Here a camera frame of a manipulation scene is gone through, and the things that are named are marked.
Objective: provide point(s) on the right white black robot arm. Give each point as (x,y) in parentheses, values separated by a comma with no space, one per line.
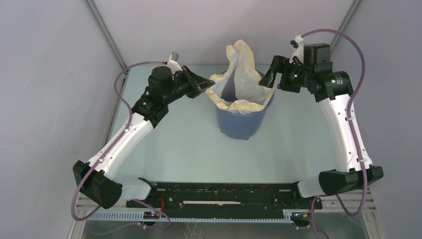
(332,91)

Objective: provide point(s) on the left aluminium corner profile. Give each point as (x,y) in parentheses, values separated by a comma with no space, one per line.
(103,28)

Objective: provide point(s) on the right aluminium corner profile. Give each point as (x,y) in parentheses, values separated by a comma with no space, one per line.
(352,10)

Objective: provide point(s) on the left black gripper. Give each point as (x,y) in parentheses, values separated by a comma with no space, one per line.
(197,84)

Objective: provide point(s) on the aluminium corner profile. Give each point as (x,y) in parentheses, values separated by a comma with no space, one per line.
(352,10)
(103,28)

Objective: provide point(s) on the right circuit board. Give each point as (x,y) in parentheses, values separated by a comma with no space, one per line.
(300,216)

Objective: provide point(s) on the blue plastic trash bin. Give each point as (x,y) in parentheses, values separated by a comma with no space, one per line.
(238,126)

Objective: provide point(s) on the translucent white yellow trash bag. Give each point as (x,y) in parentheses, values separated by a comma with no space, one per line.
(250,96)

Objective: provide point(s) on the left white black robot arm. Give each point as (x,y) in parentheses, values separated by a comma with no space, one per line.
(95,178)

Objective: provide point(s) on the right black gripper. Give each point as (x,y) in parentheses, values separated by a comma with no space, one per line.
(281,64)

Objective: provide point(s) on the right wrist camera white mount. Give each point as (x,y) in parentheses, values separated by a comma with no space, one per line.
(298,44)

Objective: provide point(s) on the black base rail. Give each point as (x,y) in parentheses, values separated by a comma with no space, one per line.
(229,201)

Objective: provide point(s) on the left circuit board with leds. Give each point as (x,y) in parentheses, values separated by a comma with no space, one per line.
(151,215)

